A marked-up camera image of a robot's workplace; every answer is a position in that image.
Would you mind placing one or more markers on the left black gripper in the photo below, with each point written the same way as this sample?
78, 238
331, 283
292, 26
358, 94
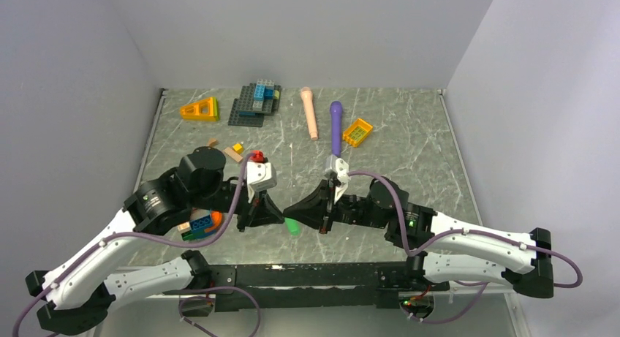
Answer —
264, 211

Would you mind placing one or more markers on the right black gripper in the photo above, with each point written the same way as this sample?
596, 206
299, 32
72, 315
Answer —
316, 209

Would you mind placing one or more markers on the green key tag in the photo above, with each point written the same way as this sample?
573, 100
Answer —
292, 226

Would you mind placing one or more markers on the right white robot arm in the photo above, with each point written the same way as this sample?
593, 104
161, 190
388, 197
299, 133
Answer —
447, 249

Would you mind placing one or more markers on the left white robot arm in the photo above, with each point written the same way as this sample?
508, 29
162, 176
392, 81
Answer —
79, 294

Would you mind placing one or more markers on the orange curved track piece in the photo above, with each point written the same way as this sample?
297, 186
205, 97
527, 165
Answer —
216, 216

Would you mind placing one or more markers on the wooden rectangular block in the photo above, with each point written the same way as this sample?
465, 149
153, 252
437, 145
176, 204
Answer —
230, 152

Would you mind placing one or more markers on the blue toy brick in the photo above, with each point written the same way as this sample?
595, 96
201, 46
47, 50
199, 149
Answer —
201, 224

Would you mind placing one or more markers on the small yellow cube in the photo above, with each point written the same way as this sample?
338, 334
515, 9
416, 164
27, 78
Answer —
238, 148

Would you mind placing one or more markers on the black base bar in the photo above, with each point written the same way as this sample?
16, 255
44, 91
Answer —
378, 284

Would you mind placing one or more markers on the green toy brick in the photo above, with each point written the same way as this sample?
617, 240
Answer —
188, 236

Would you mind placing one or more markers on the beige toy brick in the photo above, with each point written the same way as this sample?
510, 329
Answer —
184, 227

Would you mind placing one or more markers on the yellow grid brick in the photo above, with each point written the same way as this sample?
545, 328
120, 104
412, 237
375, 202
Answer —
357, 132

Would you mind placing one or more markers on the purple toy microphone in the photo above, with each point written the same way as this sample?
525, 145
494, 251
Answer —
336, 111

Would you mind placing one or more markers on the grey blue brick stack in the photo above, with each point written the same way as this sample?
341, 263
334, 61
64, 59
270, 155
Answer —
255, 101

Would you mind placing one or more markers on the orange yellow triangular block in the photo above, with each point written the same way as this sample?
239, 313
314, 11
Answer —
201, 110

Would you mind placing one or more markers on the pink toy microphone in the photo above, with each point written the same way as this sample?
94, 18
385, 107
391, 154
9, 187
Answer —
308, 106

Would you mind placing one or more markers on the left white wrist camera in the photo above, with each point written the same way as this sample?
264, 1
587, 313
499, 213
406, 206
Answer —
261, 175

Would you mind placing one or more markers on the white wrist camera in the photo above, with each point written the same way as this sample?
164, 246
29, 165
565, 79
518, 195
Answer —
336, 170
261, 175

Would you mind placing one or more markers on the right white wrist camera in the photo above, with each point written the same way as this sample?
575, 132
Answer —
336, 170

